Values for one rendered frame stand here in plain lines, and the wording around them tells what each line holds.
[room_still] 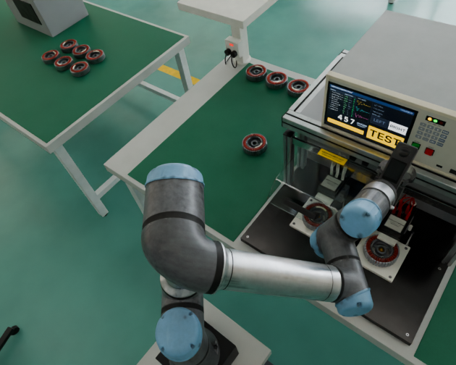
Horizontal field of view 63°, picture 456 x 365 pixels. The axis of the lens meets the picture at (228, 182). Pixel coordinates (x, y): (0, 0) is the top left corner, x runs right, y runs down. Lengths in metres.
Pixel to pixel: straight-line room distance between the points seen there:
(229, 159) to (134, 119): 1.65
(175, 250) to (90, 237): 1.98
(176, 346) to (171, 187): 0.45
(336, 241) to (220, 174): 0.86
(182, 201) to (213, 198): 0.89
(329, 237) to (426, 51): 0.65
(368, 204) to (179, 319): 0.54
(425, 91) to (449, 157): 0.19
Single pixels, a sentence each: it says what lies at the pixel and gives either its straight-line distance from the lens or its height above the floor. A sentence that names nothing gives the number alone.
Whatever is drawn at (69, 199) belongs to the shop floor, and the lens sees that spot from 2.86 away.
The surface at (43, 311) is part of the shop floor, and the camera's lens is 2.51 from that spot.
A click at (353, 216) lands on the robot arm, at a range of 0.81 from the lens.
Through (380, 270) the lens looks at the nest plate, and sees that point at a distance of 1.38.
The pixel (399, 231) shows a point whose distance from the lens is 1.37.
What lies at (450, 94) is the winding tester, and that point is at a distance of 1.14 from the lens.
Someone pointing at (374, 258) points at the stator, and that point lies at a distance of 1.36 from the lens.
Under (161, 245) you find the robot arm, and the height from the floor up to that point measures 1.47.
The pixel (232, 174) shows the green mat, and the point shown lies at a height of 0.75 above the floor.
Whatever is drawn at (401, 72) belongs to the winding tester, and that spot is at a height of 1.32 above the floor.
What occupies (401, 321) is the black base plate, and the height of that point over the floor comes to 0.77.
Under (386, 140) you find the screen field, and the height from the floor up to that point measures 1.16.
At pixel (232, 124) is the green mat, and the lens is 1.83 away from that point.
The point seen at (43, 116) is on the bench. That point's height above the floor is 0.75.
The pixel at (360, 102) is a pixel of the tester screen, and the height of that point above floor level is 1.26.
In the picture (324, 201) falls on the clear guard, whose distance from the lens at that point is 1.15.
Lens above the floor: 2.01
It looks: 52 degrees down
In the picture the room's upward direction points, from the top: 12 degrees counter-clockwise
